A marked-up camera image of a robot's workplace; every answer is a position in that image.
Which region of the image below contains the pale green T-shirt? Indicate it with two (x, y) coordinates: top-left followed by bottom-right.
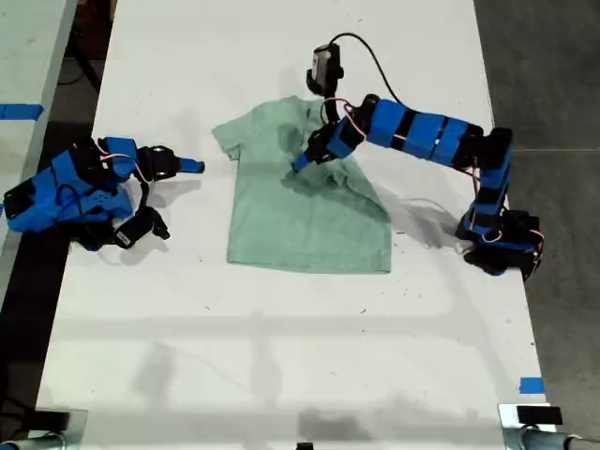
(211, 95), (393, 276)

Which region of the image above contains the long blue tape strip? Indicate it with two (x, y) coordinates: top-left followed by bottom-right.
(0, 103), (45, 121)

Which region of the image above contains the pale side table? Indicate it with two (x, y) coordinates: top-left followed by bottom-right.
(0, 0), (79, 304)

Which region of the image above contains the small black box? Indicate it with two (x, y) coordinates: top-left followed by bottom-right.
(33, 410), (72, 431)
(516, 405), (563, 426)

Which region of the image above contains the short blue tape strip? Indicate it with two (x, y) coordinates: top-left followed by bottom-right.
(519, 376), (547, 396)

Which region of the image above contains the black camera stalk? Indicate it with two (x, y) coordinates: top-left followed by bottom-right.
(320, 91), (342, 127)
(136, 179), (154, 215)

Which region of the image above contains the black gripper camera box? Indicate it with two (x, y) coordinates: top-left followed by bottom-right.
(113, 208), (173, 249)
(306, 43), (346, 97)

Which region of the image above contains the black camera cable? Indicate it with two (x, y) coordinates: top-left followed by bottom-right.
(69, 230), (124, 254)
(327, 32), (405, 105)

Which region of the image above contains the black floor cable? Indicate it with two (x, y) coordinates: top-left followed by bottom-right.
(56, 44), (103, 94)

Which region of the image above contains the metal table bracket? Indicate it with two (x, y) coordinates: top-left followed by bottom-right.
(25, 408), (90, 450)
(497, 402), (600, 450)

